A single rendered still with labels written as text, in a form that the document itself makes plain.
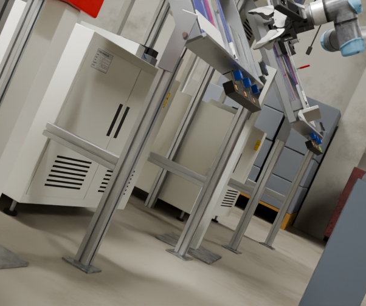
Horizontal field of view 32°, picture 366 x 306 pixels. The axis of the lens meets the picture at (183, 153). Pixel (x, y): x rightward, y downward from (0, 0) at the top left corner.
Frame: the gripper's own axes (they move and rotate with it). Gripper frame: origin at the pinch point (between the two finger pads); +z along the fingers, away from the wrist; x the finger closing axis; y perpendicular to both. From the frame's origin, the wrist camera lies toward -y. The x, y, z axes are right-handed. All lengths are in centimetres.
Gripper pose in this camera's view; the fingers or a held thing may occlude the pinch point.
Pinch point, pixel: (249, 29)
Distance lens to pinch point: 209.0
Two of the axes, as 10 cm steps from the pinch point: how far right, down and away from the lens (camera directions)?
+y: 3.8, 4.0, 8.3
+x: -0.6, -8.9, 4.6
